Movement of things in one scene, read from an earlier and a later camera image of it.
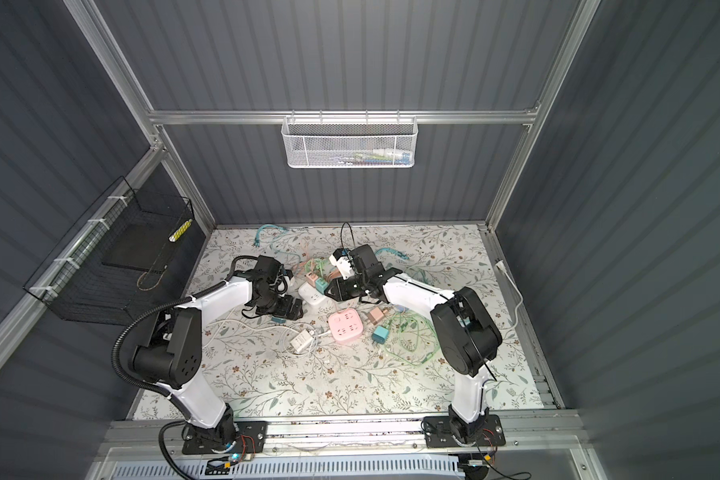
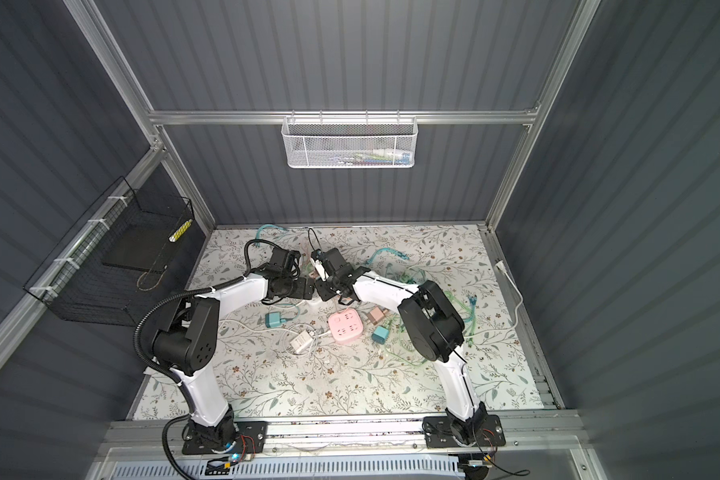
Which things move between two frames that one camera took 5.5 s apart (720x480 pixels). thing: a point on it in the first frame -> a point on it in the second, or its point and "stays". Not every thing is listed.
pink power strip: x=345 y=324 stays
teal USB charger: x=380 y=334 stays
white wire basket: x=345 y=141 stays
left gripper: x=283 y=312 -> x=300 y=281
